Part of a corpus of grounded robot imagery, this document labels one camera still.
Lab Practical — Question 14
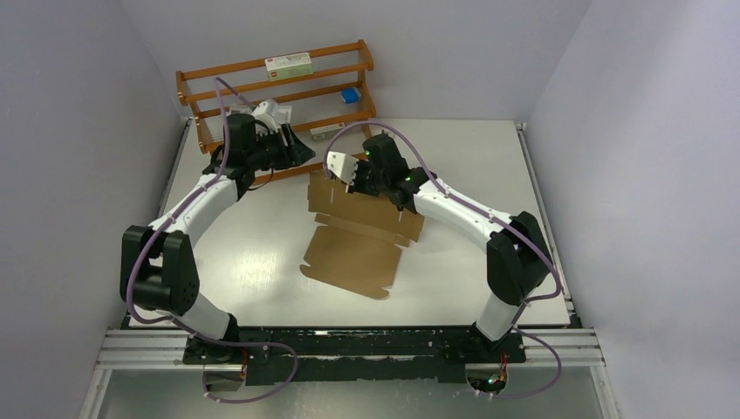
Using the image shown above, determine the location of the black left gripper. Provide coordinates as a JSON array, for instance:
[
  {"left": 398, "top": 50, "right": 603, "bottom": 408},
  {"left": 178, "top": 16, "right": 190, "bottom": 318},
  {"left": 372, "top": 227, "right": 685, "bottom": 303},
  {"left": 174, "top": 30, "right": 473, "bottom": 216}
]
[{"left": 247, "top": 123, "right": 315, "bottom": 171}]

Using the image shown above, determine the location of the brown cardboard box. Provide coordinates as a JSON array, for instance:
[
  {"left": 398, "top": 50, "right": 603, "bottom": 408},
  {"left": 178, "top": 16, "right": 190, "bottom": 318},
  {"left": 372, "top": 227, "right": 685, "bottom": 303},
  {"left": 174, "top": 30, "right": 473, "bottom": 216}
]
[{"left": 299, "top": 171, "right": 425, "bottom": 300}]

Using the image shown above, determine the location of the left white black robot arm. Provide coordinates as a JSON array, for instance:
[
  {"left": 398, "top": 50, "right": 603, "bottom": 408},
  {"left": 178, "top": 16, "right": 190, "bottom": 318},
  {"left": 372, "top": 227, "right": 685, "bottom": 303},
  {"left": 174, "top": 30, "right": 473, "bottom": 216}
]
[{"left": 120, "top": 113, "right": 316, "bottom": 363}]

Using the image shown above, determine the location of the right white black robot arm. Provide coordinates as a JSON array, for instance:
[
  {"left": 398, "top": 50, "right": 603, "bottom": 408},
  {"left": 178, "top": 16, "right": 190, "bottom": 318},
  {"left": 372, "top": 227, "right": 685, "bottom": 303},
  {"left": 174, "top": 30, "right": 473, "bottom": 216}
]
[{"left": 327, "top": 134, "right": 552, "bottom": 361}]

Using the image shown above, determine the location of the grey white small box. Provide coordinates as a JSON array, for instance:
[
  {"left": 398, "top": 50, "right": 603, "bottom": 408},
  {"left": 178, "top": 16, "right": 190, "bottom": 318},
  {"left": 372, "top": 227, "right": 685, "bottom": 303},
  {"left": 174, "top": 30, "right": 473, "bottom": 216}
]
[{"left": 310, "top": 122, "right": 346, "bottom": 141}]

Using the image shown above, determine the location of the blue small box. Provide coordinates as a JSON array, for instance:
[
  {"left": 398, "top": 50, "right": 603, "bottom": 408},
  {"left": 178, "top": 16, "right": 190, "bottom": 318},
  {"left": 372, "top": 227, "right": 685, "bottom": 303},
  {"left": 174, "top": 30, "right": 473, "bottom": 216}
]
[{"left": 340, "top": 86, "right": 362, "bottom": 105}]

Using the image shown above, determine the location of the green white box top shelf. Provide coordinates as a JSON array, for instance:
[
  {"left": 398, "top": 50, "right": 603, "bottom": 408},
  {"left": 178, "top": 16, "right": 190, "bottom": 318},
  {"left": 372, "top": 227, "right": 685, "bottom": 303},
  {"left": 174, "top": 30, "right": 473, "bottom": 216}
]
[{"left": 264, "top": 52, "right": 313, "bottom": 81}]

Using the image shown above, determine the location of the white flat blister package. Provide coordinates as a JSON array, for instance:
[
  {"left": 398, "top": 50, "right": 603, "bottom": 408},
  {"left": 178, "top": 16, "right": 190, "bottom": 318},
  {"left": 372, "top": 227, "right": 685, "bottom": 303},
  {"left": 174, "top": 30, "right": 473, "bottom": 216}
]
[{"left": 226, "top": 102, "right": 291, "bottom": 130}]

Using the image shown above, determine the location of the orange wooden shelf rack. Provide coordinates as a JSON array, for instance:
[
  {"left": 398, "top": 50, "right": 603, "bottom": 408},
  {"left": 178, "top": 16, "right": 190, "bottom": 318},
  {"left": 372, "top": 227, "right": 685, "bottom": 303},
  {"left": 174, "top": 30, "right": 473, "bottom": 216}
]
[{"left": 175, "top": 39, "right": 377, "bottom": 154}]

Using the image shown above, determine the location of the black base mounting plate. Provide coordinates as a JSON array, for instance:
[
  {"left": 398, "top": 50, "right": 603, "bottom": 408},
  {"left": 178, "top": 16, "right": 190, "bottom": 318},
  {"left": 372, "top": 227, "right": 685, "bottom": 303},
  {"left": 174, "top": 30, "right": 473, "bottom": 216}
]
[{"left": 182, "top": 326, "right": 525, "bottom": 386}]

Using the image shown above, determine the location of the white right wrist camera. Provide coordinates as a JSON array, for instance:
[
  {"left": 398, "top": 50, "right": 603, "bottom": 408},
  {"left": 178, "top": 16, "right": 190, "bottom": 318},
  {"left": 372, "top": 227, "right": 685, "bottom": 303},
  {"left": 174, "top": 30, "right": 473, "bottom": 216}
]
[{"left": 325, "top": 151, "right": 360, "bottom": 185}]

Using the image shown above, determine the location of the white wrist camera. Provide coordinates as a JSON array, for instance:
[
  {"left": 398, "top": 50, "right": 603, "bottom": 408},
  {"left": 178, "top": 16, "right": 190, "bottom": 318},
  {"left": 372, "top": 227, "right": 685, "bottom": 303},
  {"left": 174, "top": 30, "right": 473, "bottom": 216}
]
[
  {"left": 325, "top": 151, "right": 360, "bottom": 185},
  {"left": 251, "top": 99, "right": 292, "bottom": 136}
]

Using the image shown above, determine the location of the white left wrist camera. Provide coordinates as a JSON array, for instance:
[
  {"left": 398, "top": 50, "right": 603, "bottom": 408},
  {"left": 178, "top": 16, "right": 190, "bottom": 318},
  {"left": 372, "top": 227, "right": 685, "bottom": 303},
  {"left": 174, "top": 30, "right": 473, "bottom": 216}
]
[{"left": 251, "top": 99, "right": 292, "bottom": 136}]

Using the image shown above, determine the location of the aluminium rail frame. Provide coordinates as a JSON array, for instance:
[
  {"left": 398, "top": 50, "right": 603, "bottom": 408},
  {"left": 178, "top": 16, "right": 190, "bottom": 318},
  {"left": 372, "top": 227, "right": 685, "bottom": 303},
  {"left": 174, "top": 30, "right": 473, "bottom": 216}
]
[{"left": 96, "top": 116, "right": 605, "bottom": 404}]

